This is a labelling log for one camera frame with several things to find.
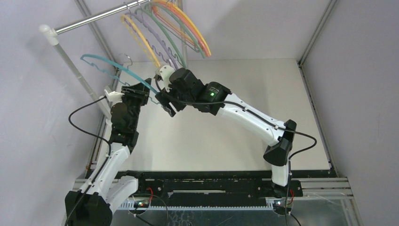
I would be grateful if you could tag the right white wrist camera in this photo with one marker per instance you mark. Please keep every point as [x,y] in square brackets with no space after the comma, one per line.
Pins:
[165,72]

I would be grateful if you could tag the yellow smooth hanger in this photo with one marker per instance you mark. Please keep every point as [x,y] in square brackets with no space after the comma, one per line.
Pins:
[193,25]

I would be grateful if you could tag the purple wavy hanger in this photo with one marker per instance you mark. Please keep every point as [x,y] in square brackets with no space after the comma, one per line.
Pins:
[172,58]

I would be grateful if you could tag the blue wavy hanger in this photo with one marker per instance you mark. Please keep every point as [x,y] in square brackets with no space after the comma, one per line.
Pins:
[85,58]

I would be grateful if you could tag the aluminium frame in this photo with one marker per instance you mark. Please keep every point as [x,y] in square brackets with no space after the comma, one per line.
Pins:
[348,203]

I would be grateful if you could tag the teal wavy hanger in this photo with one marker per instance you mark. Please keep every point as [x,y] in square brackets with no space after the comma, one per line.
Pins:
[177,54]

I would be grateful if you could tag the right circuit board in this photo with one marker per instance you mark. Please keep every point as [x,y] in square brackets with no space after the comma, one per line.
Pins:
[280,205]

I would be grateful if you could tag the circuit board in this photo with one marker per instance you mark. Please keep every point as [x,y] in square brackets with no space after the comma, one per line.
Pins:
[141,204]
[280,205]

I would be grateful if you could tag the chrome and white garment rack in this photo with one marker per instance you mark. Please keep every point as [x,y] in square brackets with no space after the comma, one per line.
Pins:
[51,35]

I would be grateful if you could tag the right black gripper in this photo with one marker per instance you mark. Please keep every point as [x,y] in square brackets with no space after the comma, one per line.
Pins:
[164,101]

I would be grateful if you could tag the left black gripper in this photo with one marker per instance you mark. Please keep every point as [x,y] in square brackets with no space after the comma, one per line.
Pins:
[139,91]

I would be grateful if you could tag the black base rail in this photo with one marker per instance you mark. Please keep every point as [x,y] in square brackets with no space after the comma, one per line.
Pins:
[219,189]

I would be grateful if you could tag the left circuit board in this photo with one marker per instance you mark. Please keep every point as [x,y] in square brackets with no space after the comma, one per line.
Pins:
[141,204]

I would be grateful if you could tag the yellow wavy hanger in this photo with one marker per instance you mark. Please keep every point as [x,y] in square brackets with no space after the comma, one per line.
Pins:
[140,39]

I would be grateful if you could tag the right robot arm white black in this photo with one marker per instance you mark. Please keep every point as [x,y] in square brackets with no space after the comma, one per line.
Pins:
[182,88]

